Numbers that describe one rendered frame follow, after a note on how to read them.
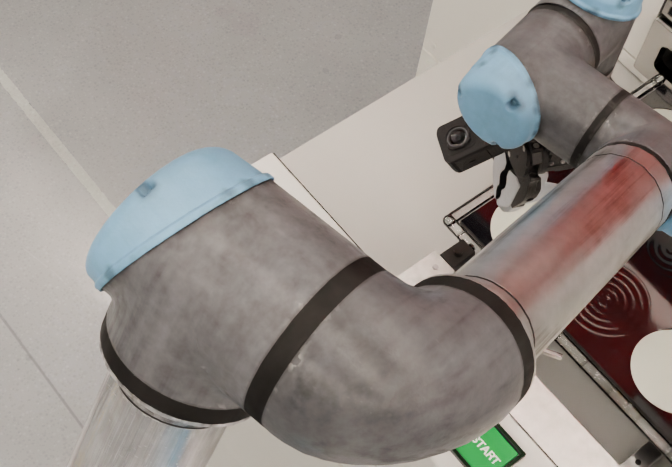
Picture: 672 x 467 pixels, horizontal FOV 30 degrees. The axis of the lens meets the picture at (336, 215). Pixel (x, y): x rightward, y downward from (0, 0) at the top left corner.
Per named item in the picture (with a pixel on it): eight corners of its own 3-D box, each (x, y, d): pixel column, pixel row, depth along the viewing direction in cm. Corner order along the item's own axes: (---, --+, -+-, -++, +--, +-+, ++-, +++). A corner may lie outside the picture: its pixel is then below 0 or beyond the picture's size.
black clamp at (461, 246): (459, 248, 142) (463, 236, 140) (472, 261, 142) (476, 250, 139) (436, 263, 141) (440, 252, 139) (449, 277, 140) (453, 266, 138)
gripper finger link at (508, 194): (553, 223, 134) (575, 175, 126) (501, 233, 133) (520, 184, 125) (543, 199, 135) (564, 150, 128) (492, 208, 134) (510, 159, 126)
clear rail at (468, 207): (657, 76, 158) (661, 69, 157) (665, 83, 157) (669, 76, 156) (439, 222, 143) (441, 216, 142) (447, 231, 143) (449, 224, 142)
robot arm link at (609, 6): (539, -30, 103) (595, -83, 107) (511, 55, 112) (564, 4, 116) (618, 21, 101) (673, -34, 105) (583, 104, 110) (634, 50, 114)
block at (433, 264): (431, 262, 141) (435, 248, 139) (451, 283, 140) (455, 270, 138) (377, 299, 138) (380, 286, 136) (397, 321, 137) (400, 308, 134)
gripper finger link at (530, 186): (529, 217, 128) (550, 168, 121) (515, 219, 128) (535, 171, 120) (514, 179, 131) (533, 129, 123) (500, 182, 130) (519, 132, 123)
